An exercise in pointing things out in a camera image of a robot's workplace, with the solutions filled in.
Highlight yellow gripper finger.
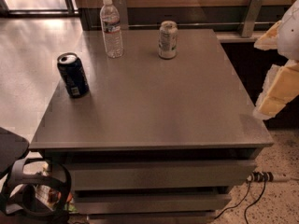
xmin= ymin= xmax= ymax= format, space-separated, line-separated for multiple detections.
xmin=254 ymin=21 xmax=281 ymax=50
xmin=253 ymin=60 xmax=299 ymax=120

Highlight metal wall bracket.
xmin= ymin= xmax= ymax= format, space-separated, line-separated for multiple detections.
xmin=239 ymin=0 xmax=263 ymax=38
xmin=113 ymin=0 xmax=129 ymax=30

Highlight white power strip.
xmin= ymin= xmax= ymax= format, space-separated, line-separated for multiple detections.
xmin=247 ymin=172 xmax=291 ymax=182

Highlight dark blue pepsi can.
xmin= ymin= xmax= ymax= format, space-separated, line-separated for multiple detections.
xmin=57 ymin=52 xmax=89 ymax=98

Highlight grey drawer cabinet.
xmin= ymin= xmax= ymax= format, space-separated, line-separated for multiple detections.
xmin=31 ymin=30 xmax=272 ymax=224

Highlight metal wall bracket left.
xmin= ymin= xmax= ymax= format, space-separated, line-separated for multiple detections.
xmin=113 ymin=0 xmax=129 ymax=30

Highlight green white 7up can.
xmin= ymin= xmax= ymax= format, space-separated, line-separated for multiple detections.
xmin=159 ymin=21 xmax=178 ymax=59

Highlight metal wall bracket right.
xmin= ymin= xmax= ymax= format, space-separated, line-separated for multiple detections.
xmin=239 ymin=0 xmax=263 ymax=38

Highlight clear plastic water bottle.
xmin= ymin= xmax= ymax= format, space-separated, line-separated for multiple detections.
xmin=100 ymin=0 xmax=123 ymax=58

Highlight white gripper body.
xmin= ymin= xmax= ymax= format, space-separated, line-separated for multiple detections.
xmin=278 ymin=0 xmax=299 ymax=60

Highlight black cable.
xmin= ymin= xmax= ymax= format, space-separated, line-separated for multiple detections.
xmin=243 ymin=179 xmax=267 ymax=224
xmin=214 ymin=180 xmax=252 ymax=220

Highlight colourful items under chair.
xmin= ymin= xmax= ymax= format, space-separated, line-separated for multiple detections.
xmin=33 ymin=168 xmax=78 ymax=215

